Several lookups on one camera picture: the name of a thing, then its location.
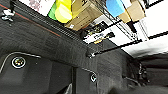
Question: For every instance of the black and yellow packet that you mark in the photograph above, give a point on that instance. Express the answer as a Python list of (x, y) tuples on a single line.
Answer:
[(98, 35)]

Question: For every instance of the brown cardboard carton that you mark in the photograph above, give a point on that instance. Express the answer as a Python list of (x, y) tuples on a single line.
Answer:
[(133, 11)]

